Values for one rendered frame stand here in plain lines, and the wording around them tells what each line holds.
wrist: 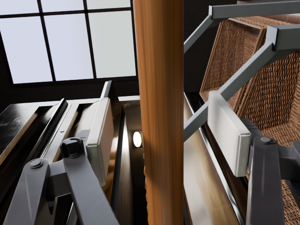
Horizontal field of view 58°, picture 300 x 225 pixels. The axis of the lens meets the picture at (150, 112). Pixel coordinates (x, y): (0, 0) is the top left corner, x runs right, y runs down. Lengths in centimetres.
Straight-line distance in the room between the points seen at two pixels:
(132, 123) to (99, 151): 169
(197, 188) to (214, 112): 86
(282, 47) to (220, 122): 41
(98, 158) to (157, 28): 8
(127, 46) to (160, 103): 291
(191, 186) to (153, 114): 90
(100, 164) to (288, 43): 49
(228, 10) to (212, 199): 65
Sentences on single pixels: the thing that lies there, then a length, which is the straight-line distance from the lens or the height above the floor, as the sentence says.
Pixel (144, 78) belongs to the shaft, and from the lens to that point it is 17.
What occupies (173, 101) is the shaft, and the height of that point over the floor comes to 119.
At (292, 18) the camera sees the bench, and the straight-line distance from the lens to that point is 131.
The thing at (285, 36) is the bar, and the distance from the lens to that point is 58.
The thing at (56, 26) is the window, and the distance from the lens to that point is 317.
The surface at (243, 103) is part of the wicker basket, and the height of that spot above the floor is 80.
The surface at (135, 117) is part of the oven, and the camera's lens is 182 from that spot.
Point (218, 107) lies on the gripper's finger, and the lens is 19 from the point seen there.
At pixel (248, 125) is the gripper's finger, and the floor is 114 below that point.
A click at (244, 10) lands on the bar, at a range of 106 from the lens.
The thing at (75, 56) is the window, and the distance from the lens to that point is 317.
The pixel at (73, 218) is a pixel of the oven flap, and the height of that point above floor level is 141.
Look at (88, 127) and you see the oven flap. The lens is 149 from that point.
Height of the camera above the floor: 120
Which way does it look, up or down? 1 degrees down
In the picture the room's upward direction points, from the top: 94 degrees counter-clockwise
